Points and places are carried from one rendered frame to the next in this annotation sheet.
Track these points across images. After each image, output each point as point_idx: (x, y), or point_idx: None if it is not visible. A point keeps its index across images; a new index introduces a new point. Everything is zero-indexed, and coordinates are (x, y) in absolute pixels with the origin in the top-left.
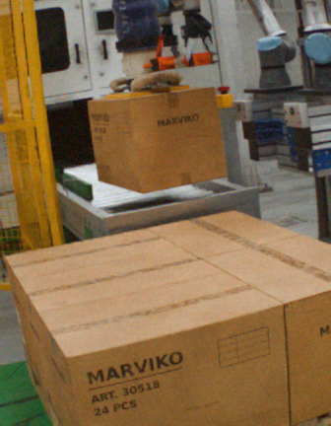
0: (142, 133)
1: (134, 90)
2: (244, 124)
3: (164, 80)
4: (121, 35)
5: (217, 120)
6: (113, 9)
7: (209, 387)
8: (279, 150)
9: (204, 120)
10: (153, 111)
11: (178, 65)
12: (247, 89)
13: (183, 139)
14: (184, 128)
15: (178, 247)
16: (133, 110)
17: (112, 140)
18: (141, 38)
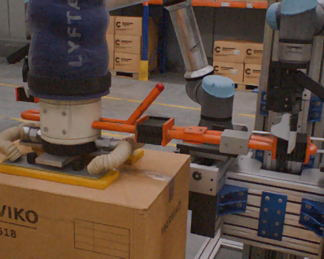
0: (151, 258)
1: (99, 172)
2: (189, 192)
3: (132, 150)
4: (65, 68)
5: (187, 200)
6: (48, 13)
7: None
8: (229, 219)
9: (182, 206)
10: (160, 217)
11: (235, 149)
12: (186, 144)
13: (171, 242)
14: (173, 226)
15: None
16: (149, 226)
17: (44, 254)
18: (100, 79)
